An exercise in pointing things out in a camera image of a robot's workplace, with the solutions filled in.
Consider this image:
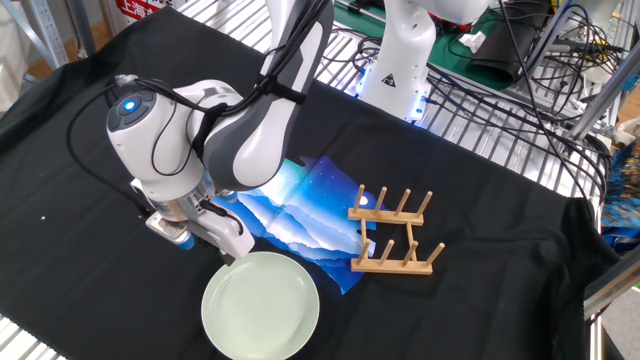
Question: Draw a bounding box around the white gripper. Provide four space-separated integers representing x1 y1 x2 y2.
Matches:
130 178 256 268

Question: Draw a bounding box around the pale green round plate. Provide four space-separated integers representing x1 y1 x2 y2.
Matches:
200 250 321 360

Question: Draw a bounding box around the wooden peg dish rack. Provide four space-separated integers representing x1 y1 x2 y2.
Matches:
347 183 446 276

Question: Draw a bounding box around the black cloth with blue print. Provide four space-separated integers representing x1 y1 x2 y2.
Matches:
0 5 621 360

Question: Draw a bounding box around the red and white sign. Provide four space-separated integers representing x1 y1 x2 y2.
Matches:
115 0 175 24

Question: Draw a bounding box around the grey perforated shelf upright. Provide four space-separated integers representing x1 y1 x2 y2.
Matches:
17 0 71 70

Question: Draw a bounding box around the green table mat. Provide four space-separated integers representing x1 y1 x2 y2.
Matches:
314 0 534 92

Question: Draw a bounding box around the crumpled white paper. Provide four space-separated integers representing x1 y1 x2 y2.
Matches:
458 30 488 54

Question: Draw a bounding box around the black fabric pouch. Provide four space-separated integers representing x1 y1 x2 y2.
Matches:
468 7 552 87

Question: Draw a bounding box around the blue patterned cloth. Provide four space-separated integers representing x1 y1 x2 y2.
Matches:
598 141 640 255

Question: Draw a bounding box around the silver and blue wrist camera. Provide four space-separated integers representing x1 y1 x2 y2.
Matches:
145 211 197 252

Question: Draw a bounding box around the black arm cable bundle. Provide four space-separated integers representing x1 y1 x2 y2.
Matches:
66 0 331 221

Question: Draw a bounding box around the tangle of black cables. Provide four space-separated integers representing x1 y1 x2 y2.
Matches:
314 0 631 211

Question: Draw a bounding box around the slanted aluminium profile post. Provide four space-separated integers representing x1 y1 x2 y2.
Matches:
566 47 640 142

